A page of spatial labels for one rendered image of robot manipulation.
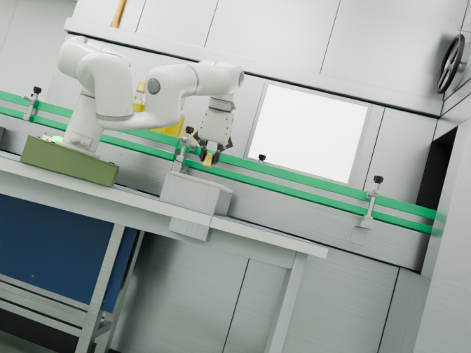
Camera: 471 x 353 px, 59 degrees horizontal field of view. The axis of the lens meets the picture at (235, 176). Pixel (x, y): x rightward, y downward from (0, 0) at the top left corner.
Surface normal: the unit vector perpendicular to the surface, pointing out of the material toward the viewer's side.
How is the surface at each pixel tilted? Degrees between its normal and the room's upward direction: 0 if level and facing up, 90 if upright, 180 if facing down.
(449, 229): 90
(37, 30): 90
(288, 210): 90
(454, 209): 90
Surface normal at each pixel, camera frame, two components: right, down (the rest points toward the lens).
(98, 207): 0.25, 0.00
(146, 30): -0.14, -0.11
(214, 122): -0.27, 0.15
